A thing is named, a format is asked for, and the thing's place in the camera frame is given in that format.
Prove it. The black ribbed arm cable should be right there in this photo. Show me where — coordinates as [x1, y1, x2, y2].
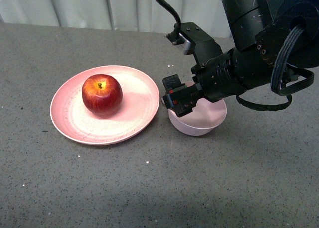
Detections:
[236, 24, 315, 112]

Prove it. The red apple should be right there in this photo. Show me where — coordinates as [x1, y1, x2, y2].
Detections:
[82, 74, 123, 117]

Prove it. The white curtain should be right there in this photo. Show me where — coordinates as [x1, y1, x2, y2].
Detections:
[0, 0, 231, 38]

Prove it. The black camera cable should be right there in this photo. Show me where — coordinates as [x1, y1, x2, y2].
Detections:
[150, 0, 182, 36]

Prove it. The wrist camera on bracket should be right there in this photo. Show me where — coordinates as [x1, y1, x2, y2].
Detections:
[165, 22, 223, 67]

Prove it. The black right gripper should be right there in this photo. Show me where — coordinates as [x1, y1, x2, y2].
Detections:
[161, 52, 247, 117]

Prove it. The pink bowl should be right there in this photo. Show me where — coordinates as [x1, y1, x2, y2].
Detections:
[168, 81, 228, 136]

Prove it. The pink plate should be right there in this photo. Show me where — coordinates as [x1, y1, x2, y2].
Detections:
[50, 65, 160, 145]

